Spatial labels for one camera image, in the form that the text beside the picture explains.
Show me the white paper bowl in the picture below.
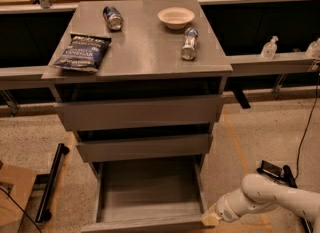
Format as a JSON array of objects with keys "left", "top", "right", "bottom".
[{"left": 158, "top": 7, "right": 195, "bottom": 30}]

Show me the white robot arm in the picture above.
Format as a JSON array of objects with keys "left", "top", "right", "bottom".
[{"left": 201, "top": 174, "right": 320, "bottom": 233}]

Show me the grey drawer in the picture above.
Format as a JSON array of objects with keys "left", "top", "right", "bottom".
[
  {"left": 55, "top": 95, "right": 223, "bottom": 131},
  {"left": 77, "top": 134, "right": 213, "bottom": 162},
  {"left": 81, "top": 156, "right": 207, "bottom": 233}
]

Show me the grey middle drawer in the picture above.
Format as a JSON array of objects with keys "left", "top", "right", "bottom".
[{"left": 77, "top": 134, "right": 213, "bottom": 162}]

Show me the grey bottom drawer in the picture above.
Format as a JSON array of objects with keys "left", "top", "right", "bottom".
[{"left": 81, "top": 156, "right": 207, "bottom": 233}]

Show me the cardboard box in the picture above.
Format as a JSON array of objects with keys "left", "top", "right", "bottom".
[{"left": 0, "top": 163, "right": 37, "bottom": 233}]

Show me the black bar floor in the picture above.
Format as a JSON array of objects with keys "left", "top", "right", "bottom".
[
  {"left": 283, "top": 165, "right": 313, "bottom": 233},
  {"left": 36, "top": 143, "right": 69, "bottom": 223}
]

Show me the grey top drawer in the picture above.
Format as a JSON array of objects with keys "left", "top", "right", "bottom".
[{"left": 55, "top": 95, "right": 223, "bottom": 131}]

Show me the black device on floor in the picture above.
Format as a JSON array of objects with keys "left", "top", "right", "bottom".
[{"left": 257, "top": 160, "right": 282, "bottom": 179}]

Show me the black bar right floor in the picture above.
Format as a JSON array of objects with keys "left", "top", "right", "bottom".
[{"left": 283, "top": 165, "right": 313, "bottom": 233}]

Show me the clear plastic water bottle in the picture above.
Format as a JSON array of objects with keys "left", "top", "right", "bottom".
[{"left": 181, "top": 27, "right": 199, "bottom": 61}]

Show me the blue chip bag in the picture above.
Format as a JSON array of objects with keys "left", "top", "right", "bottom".
[{"left": 53, "top": 33, "right": 112, "bottom": 73}]

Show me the grey drawer cabinet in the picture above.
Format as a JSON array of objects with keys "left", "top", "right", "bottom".
[{"left": 41, "top": 0, "right": 234, "bottom": 178}]

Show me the blue soda can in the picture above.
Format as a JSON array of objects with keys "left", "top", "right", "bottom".
[{"left": 103, "top": 6, "right": 124, "bottom": 31}]

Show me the black floor cable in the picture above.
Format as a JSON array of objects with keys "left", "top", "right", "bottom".
[{"left": 294, "top": 73, "right": 320, "bottom": 181}]

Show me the black bar left floor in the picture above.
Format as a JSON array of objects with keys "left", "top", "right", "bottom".
[{"left": 36, "top": 143, "right": 69, "bottom": 223}]

